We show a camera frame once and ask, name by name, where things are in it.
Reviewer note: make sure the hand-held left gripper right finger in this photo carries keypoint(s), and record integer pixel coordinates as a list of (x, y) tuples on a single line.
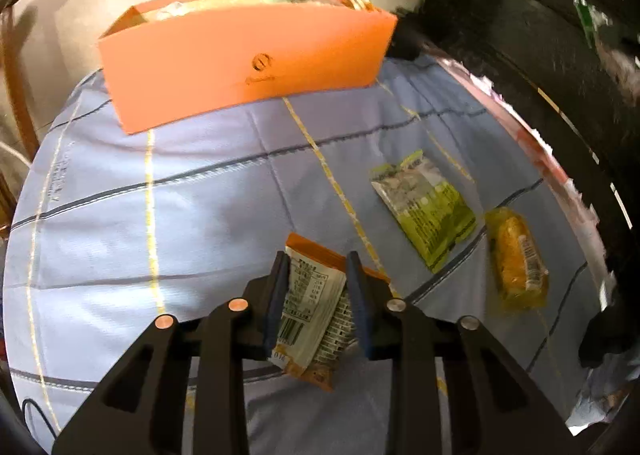
[(359, 307)]

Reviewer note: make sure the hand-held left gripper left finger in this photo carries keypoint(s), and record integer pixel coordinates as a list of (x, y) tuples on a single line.
[(277, 297)]

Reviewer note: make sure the orange white snack packet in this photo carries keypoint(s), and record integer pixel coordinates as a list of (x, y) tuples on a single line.
[(310, 295)]

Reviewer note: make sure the orange cardboard box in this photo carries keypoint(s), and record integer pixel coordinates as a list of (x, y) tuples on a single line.
[(240, 60)]

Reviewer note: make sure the blue checked cloth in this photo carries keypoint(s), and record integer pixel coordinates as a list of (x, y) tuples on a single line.
[(200, 215)]

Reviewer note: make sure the lime green snack packet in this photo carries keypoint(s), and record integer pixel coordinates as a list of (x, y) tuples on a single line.
[(425, 207)]

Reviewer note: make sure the yellow cake packet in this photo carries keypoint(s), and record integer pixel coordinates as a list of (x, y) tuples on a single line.
[(515, 255)]

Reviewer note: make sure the wooden chair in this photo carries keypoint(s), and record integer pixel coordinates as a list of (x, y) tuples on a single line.
[(15, 85)]

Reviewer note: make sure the large black object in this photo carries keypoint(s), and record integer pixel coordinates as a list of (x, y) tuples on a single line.
[(525, 10)]

